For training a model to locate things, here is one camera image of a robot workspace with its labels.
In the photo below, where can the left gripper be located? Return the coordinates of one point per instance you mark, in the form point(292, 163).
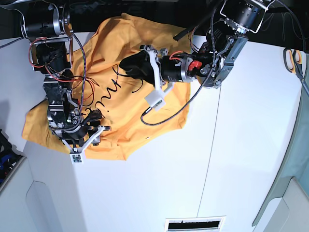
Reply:
point(171, 70)

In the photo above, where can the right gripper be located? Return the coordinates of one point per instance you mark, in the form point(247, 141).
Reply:
point(79, 130)

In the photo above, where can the orange yellow t-shirt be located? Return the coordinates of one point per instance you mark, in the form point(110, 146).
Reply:
point(122, 99)

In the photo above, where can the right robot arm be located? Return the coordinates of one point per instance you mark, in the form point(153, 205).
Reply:
point(46, 24)

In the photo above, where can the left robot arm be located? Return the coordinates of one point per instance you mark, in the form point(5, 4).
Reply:
point(210, 64)

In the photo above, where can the black blue items bin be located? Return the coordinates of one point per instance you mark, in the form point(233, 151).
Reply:
point(8, 158)

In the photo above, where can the white table vent grille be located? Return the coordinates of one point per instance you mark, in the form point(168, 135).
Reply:
point(204, 224)

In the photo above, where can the grey green cloth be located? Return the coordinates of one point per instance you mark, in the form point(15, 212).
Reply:
point(286, 206)

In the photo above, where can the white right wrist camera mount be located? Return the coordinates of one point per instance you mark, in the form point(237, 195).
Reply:
point(77, 153)

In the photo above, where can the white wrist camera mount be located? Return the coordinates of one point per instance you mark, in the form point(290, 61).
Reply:
point(77, 153)
point(156, 99)

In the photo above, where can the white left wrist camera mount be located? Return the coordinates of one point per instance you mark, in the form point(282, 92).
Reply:
point(156, 99)

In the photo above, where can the orange handled scissors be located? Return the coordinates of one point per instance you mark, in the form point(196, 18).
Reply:
point(293, 63)

